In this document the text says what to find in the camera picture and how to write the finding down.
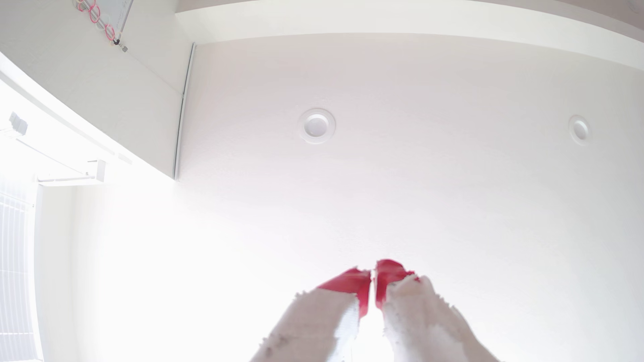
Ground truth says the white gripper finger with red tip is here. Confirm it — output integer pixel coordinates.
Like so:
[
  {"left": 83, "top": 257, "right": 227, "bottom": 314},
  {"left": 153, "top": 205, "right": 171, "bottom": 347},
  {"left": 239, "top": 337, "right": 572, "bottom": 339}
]
[
  {"left": 250, "top": 268, "right": 372, "bottom": 362},
  {"left": 375, "top": 259, "right": 499, "bottom": 362}
]

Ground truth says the round recessed ceiling light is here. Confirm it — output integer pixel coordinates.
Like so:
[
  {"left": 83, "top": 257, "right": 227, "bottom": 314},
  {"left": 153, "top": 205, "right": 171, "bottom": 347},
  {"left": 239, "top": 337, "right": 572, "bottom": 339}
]
[
  {"left": 569, "top": 115, "right": 592, "bottom": 146},
  {"left": 298, "top": 108, "right": 336, "bottom": 145}
]

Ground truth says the white corner trim strip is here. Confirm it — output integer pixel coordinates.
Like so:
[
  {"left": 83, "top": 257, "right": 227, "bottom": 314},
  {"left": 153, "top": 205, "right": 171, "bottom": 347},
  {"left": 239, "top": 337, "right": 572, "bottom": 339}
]
[{"left": 172, "top": 43, "right": 197, "bottom": 180}]

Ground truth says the white window blind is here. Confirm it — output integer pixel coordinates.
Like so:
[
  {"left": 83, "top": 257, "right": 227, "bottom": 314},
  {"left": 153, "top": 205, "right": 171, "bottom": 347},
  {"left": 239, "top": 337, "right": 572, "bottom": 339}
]
[{"left": 0, "top": 183, "right": 44, "bottom": 362}]

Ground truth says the white blind rail bracket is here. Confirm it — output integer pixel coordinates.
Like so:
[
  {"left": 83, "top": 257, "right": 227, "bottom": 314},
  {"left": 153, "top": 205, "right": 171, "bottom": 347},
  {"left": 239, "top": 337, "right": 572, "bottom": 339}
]
[{"left": 36, "top": 160, "right": 107, "bottom": 187}]

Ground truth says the small grey wall bracket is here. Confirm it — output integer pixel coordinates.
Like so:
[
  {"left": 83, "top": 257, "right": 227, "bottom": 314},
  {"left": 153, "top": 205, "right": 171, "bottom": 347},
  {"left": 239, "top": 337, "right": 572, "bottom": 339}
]
[{"left": 8, "top": 112, "right": 29, "bottom": 136}]

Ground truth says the cable with red rings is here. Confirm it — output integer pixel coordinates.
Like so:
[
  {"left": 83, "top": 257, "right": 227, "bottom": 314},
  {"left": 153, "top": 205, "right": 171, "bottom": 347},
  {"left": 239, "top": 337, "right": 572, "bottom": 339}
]
[{"left": 73, "top": 0, "right": 128, "bottom": 52}]

